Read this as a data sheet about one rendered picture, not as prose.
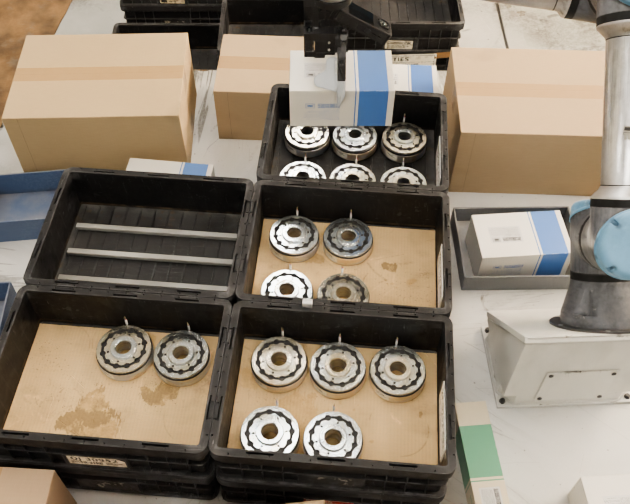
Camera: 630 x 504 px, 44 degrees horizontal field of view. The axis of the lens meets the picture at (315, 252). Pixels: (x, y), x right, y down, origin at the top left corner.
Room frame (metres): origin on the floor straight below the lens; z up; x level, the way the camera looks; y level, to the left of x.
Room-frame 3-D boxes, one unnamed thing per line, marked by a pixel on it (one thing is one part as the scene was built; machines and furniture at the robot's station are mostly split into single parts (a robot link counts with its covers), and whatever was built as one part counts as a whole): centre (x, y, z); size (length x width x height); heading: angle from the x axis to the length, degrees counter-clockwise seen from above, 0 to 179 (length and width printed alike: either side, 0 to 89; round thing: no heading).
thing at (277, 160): (1.23, -0.09, 0.87); 0.40 x 0.30 x 0.11; 86
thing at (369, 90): (1.19, -0.05, 1.09); 0.20 x 0.12 x 0.09; 91
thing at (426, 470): (0.63, -0.04, 0.92); 0.40 x 0.30 x 0.02; 86
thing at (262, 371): (0.71, 0.06, 0.86); 0.10 x 0.10 x 0.01
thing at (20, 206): (1.18, 0.67, 0.74); 0.20 x 0.15 x 0.07; 97
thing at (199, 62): (2.21, 0.53, 0.26); 0.40 x 0.30 x 0.23; 91
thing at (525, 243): (1.06, -0.45, 0.75); 0.20 x 0.12 x 0.09; 95
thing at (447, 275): (0.93, -0.06, 0.92); 0.40 x 0.30 x 0.02; 86
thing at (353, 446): (0.55, -0.03, 0.86); 0.10 x 0.10 x 0.01
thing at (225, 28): (2.21, 0.13, 0.31); 0.40 x 0.30 x 0.34; 91
